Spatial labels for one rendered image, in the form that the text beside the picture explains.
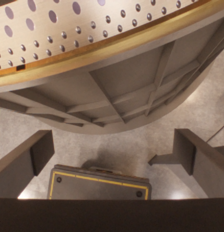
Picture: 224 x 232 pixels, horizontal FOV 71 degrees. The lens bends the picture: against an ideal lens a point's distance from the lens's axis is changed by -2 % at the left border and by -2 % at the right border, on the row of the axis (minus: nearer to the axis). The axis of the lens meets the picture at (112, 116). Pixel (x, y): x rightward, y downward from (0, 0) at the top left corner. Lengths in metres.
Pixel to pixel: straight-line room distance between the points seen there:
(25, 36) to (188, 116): 1.35
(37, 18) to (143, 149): 1.26
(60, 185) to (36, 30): 1.07
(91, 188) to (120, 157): 0.40
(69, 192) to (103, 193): 0.23
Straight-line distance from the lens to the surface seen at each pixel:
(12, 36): 0.32
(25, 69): 0.31
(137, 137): 1.40
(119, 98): 0.64
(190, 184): 1.18
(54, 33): 0.29
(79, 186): 1.19
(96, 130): 1.42
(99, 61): 0.28
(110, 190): 1.14
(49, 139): 0.16
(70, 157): 1.53
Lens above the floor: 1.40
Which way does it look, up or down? 78 degrees down
